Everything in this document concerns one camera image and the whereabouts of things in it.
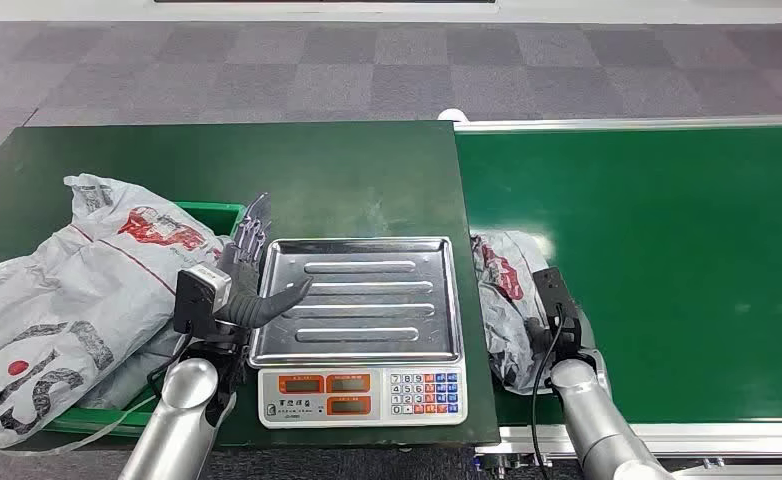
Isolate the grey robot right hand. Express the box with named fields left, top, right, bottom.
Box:
left=523, top=316, right=584, bottom=362

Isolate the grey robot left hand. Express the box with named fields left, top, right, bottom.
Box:
left=215, top=192, right=314, bottom=331

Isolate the small grey courier package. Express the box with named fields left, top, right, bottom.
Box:
left=470, top=229, right=558, bottom=397

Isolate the green conveyor belt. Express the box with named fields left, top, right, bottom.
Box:
left=453, top=113, right=782, bottom=480

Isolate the plain pale grey package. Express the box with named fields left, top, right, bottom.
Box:
left=76, top=324, right=187, bottom=411

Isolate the large grey courier package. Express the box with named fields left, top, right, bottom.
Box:
left=0, top=173, right=228, bottom=448

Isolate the green plastic crate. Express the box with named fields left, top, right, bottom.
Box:
left=43, top=200, right=248, bottom=439

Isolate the white electronic scale steel tray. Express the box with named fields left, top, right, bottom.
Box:
left=248, top=236, right=470, bottom=430

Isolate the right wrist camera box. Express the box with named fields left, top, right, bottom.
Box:
left=531, top=266, right=581, bottom=333

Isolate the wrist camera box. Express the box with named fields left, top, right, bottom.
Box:
left=173, top=263, right=232, bottom=336
left=531, top=266, right=581, bottom=333

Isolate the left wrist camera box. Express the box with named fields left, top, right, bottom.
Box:
left=173, top=263, right=232, bottom=336

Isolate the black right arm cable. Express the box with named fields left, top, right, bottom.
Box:
left=531, top=317, right=568, bottom=480

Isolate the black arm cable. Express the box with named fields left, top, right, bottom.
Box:
left=531, top=317, right=568, bottom=480
left=147, top=331, right=197, bottom=399

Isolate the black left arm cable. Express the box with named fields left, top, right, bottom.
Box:
left=147, top=331, right=197, bottom=399

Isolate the white plastic strap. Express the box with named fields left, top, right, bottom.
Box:
left=0, top=394, right=160, bottom=458

